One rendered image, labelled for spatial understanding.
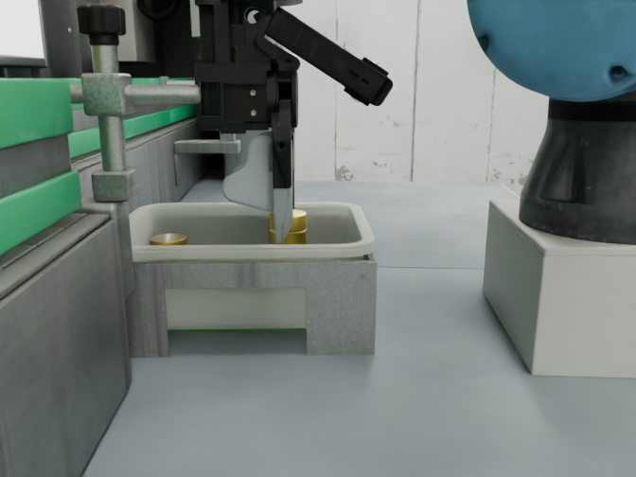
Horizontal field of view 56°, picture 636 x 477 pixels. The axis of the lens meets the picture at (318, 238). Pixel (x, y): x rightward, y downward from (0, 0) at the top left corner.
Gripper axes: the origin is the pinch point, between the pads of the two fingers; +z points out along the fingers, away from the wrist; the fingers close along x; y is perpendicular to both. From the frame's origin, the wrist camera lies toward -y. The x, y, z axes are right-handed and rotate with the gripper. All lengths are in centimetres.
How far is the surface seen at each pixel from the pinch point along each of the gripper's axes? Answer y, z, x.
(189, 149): 19, -1, -50
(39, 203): 12.2, -6.2, 21.4
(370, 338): -6.9, 7.4, 8.6
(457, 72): -95, -17, -350
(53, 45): 44, -18, -58
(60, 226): 12.8, -4.1, 18.0
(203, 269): 6.1, 1.5, 9.0
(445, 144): -90, 30, -350
